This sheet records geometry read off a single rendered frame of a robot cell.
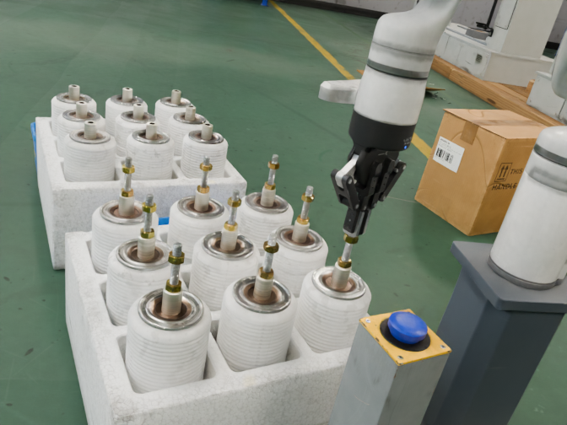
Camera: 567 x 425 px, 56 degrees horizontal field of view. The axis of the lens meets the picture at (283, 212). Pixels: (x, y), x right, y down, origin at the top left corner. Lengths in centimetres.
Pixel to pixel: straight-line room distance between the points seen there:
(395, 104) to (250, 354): 35
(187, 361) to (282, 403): 15
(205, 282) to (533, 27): 338
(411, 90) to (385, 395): 32
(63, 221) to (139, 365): 50
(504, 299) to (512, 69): 324
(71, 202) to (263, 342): 54
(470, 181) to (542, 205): 87
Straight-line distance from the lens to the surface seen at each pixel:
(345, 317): 72
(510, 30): 383
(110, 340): 71
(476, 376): 84
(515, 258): 77
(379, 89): 60
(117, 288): 73
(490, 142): 155
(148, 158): 110
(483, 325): 79
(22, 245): 123
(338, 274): 72
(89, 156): 107
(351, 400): 63
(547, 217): 75
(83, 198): 108
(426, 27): 60
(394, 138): 62
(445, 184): 166
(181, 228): 84
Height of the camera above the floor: 65
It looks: 27 degrees down
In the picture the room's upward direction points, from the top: 11 degrees clockwise
